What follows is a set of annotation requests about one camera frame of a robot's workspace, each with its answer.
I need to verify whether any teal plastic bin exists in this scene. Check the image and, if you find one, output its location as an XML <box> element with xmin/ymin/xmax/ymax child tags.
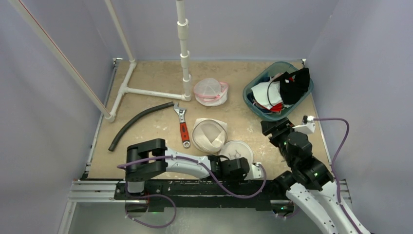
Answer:
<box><xmin>243</xmin><ymin>61</ymin><xmax>314</xmax><ymax>121</ymax></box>

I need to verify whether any pink-trimmed mesh laundry bag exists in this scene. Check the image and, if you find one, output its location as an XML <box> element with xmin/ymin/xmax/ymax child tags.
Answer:
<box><xmin>193</xmin><ymin>78</ymin><xmax>229</xmax><ymax>107</ymax></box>

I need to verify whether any red and black bra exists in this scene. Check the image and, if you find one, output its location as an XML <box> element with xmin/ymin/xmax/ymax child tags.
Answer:
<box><xmin>270</xmin><ymin>72</ymin><xmax>296</xmax><ymax>113</ymax></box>

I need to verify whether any pale mint green bra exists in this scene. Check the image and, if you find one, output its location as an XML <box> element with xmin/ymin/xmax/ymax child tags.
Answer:
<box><xmin>251</xmin><ymin>81</ymin><xmax>283</xmax><ymax>110</ymax></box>

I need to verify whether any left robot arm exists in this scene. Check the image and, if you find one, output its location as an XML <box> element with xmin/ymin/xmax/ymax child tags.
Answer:
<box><xmin>117</xmin><ymin>138</ymin><xmax>250</xmax><ymax>199</ymax></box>

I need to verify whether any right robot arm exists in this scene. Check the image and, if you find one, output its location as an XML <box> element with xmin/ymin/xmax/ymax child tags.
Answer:
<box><xmin>261</xmin><ymin>116</ymin><xmax>369</xmax><ymax>234</ymax></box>

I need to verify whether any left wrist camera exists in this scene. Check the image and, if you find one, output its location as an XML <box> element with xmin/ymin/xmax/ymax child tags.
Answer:
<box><xmin>245</xmin><ymin>162</ymin><xmax>263</xmax><ymax>180</ymax></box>

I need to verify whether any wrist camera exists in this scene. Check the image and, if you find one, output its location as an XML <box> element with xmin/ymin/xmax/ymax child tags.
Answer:
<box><xmin>245</xmin><ymin>162</ymin><xmax>263</xmax><ymax>180</ymax></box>
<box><xmin>293</xmin><ymin>116</ymin><xmax>316</xmax><ymax>135</ymax></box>

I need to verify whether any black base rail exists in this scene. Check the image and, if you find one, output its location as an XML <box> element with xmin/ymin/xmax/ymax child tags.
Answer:
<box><xmin>114</xmin><ymin>179</ymin><xmax>294</xmax><ymax>214</ymax></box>

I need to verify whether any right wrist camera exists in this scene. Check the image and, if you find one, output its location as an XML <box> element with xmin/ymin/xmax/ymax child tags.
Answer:
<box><xmin>293</xmin><ymin>116</ymin><xmax>316</xmax><ymax>135</ymax></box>

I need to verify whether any red-handled adjustable wrench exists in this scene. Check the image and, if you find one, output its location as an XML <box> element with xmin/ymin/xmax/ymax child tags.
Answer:
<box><xmin>173</xmin><ymin>103</ymin><xmax>190</xmax><ymax>148</ymax></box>

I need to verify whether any black foam hose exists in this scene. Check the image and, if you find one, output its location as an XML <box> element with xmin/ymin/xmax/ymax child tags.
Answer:
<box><xmin>108</xmin><ymin>101</ymin><xmax>175</xmax><ymax>153</ymax></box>

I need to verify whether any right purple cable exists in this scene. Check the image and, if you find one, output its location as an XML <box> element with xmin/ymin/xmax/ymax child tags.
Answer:
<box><xmin>313</xmin><ymin>117</ymin><xmax>364</xmax><ymax>234</ymax></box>

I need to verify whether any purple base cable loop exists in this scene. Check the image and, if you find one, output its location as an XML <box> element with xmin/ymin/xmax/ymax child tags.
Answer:
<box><xmin>124</xmin><ymin>194</ymin><xmax>177</xmax><ymax>229</ymax></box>

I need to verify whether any white PVC pipe frame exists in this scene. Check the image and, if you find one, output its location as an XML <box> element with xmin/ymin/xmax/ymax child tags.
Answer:
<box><xmin>9</xmin><ymin>0</ymin><xmax>192</xmax><ymax>122</ymax></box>

